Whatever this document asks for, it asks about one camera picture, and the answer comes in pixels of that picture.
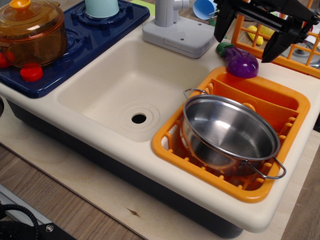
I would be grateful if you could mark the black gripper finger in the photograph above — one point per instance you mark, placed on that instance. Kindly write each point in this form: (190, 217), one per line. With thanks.
(225, 17)
(281, 40)

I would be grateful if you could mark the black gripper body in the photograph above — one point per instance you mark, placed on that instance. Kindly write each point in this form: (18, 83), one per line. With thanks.
(277, 14)

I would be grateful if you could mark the purple toy eggplant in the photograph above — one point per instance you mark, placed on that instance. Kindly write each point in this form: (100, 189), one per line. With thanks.
(239, 63)

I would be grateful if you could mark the stainless steel pan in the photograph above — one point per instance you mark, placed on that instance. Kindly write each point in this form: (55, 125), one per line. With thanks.
(228, 137)

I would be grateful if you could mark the green toy chili pepper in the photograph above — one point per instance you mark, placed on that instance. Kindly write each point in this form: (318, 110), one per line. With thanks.
(212, 22)

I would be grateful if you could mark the blue plastic cup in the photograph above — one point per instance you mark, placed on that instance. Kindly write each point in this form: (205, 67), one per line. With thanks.
(204, 9)

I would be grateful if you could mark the yellow green toy pear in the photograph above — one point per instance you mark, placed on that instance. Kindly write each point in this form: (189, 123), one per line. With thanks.
(266, 30)

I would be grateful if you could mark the steel pot lid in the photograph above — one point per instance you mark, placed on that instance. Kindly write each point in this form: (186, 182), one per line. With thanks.
(302, 55)

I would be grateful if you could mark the yellow toy corn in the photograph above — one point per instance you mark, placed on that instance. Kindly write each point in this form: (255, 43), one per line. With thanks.
(257, 38)

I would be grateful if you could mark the grey toy faucet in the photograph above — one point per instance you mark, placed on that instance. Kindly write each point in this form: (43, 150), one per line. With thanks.
(176, 33)

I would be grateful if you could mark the orange dish drainer basket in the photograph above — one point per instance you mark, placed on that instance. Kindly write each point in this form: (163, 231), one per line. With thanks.
(283, 108)

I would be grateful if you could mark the light teal cup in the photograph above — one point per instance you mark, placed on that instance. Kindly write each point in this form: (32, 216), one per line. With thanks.
(101, 8)

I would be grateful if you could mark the navy blue toy stove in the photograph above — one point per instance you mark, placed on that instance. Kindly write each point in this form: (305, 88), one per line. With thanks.
(88, 38)

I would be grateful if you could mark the cream toy sink unit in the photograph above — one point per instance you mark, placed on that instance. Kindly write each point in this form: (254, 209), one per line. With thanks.
(110, 110)

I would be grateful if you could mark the amber transparent pot with lid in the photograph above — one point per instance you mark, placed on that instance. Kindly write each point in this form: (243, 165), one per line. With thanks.
(32, 32)

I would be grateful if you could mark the light plywood base board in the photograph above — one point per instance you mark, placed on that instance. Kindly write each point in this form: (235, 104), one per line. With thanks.
(90, 203)

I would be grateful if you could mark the red stove knob at edge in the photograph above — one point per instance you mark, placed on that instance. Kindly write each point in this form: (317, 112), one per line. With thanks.
(4, 63)

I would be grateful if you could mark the orange wire dish rack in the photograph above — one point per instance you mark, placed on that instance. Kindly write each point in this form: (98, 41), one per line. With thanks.
(241, 39)

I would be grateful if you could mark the black bracket with screw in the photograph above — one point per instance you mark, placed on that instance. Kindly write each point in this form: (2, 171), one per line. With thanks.
(50, 231)

